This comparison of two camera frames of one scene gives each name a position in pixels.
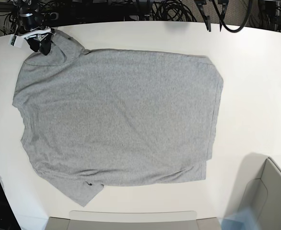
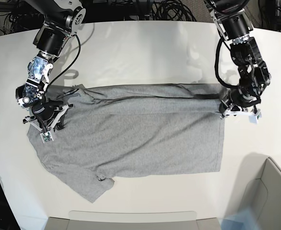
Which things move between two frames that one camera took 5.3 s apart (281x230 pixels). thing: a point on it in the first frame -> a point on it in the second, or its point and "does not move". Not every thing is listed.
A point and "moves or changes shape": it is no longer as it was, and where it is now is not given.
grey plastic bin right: [263, 189] does not move
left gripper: [32, 24] -> [46, 114]
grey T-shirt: [90, 118] moves or changes shape
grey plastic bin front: [132, 220] does not move
